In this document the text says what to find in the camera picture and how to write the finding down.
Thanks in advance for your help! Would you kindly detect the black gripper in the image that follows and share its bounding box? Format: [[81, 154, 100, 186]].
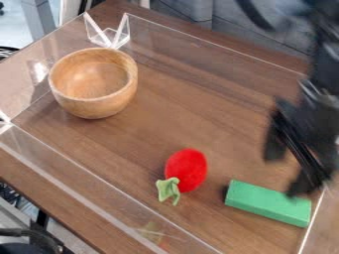
[[262, 78, 339, 198]]

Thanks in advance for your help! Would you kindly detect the green rectangular block stick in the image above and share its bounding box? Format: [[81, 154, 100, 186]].
[[224, 180, 311, 228]]

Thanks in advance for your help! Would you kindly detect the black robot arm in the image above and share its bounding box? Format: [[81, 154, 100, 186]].
[[236, 0, 339, 197]]

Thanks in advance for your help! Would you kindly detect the brown wooden bowl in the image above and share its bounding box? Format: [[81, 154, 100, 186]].
[[48, 48, 137, 119]]

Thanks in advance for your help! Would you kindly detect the red plush strawberry toy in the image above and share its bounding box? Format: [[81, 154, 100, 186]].
[[155, 148, 208, 205]]

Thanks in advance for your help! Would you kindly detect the clear acrylic tray enclosure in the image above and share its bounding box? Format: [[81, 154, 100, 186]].
[[0, 14, 339, 254]]

